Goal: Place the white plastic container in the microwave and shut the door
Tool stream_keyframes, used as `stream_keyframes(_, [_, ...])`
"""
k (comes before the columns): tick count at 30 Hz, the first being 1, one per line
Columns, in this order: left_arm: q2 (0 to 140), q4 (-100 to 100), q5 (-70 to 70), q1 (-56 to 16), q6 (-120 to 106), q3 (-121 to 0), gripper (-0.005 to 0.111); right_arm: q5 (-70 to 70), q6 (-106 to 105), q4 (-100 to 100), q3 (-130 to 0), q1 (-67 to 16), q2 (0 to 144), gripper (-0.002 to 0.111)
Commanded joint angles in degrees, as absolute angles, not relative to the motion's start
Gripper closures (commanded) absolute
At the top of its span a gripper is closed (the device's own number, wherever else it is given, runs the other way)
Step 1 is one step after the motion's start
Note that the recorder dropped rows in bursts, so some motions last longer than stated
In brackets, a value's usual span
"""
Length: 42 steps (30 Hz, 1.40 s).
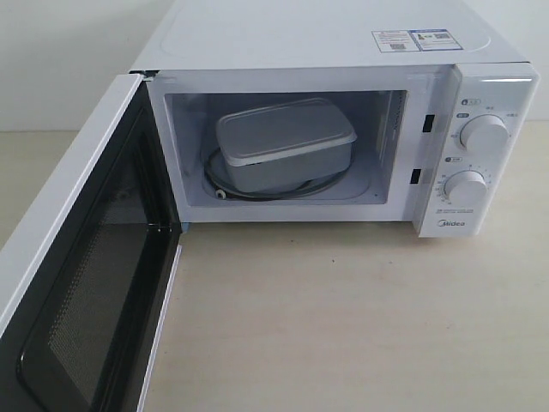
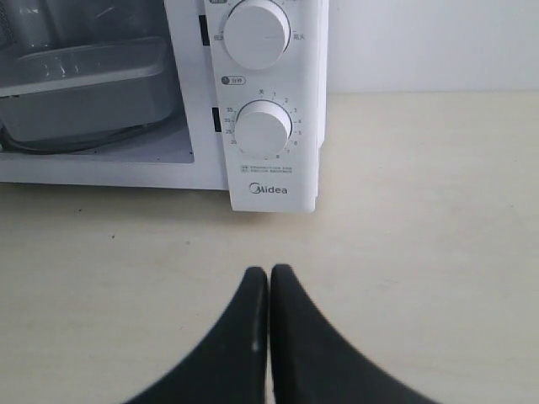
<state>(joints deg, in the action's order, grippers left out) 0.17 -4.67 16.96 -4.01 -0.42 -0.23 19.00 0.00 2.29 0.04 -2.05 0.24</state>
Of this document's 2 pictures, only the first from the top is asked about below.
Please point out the white lidded plastic container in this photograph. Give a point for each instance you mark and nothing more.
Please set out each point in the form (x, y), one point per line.
(269, 147)

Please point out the white microwave door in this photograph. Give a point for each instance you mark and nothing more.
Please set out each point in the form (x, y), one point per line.
(86, 274)

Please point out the white Midea microwave oven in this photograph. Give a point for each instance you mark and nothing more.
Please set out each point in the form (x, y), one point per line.
(207, 59)

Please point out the lower white timer knob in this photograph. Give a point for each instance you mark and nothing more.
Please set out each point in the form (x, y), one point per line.
(466, 187)

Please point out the white warning label sticker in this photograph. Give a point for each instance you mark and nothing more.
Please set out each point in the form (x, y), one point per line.
(395, 41)

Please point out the upper white power knob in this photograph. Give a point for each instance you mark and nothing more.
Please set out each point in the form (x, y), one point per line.
(485, 134)

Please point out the blue energy label sticker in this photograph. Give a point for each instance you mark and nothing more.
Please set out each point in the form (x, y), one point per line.
(434, 40)

